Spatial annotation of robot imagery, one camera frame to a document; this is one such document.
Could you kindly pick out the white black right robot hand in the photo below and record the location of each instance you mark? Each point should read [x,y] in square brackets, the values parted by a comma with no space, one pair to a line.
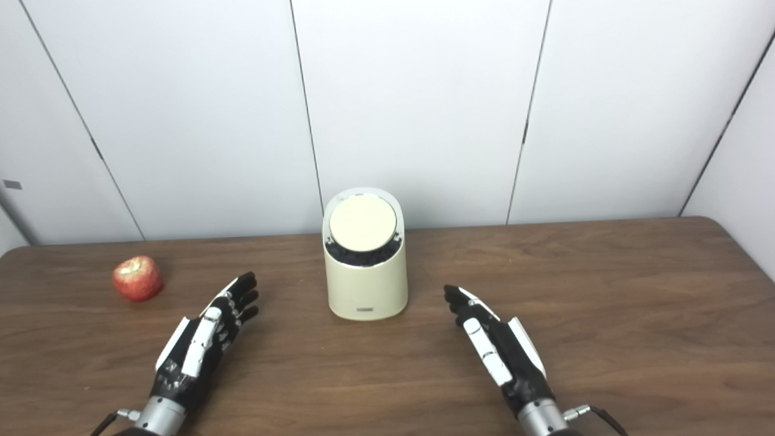
[517,369]

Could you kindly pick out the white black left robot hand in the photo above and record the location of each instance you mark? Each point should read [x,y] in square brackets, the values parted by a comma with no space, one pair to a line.
[181,375]

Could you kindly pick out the red apple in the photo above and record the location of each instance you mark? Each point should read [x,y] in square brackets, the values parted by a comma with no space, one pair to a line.
[138,280]

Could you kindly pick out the cream round bin lid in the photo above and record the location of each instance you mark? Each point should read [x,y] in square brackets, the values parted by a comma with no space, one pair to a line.
[363,221]

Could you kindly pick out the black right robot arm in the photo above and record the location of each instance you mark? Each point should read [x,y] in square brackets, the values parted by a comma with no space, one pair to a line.
[542,419]

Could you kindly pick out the cream-colored bin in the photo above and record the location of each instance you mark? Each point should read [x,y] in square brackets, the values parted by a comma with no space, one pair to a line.
[366,290]

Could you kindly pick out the black bin liner bag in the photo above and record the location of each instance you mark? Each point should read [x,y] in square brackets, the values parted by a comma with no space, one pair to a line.
[363,257]

